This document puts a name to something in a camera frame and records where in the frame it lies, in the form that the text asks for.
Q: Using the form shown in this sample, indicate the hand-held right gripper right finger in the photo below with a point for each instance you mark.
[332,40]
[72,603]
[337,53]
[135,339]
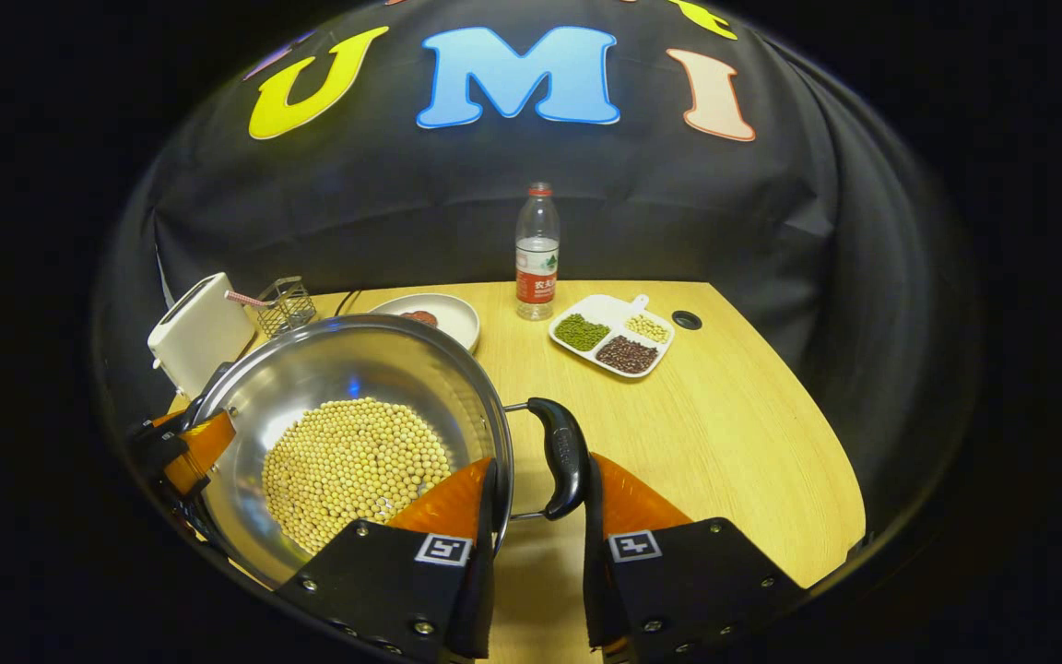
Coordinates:
[594,553]

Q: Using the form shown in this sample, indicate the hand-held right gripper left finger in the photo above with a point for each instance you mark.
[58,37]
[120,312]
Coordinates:
[485,553]

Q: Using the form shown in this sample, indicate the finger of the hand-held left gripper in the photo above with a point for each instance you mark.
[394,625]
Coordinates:
[204,443]

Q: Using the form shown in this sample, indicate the stainless steel pot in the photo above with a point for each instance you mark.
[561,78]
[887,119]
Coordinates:
[337,369]

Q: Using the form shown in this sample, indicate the white toaster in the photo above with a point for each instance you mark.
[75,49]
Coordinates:
[199,337]

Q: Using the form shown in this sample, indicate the large pile of yellow soybeans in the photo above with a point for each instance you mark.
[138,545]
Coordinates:
[347,470]

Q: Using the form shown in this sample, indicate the pink stick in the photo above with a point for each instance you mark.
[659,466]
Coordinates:
[243,299]

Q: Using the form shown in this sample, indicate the heap of dark red beans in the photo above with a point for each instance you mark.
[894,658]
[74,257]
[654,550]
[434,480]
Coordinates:
[628,354]

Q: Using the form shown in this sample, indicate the heap of green mung beans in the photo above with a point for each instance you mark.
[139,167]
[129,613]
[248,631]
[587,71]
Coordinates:
[582,332]

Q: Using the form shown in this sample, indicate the small heap of soybeans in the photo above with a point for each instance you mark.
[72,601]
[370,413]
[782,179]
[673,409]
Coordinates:
[648,328]

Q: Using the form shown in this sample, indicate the small round white plate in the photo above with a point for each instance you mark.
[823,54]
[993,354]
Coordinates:
[453,315]

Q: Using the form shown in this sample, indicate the dark red food piece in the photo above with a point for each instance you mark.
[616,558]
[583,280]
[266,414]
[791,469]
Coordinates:
[420,319]

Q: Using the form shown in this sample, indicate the white divided plate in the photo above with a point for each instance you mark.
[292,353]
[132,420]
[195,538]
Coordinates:
[607,309]

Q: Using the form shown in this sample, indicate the clear plastic water bottle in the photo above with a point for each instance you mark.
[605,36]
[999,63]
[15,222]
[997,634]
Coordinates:
[537,267]

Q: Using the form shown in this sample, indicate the black backdrop cloth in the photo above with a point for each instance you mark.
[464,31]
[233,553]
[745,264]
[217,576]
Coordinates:
[771,231]

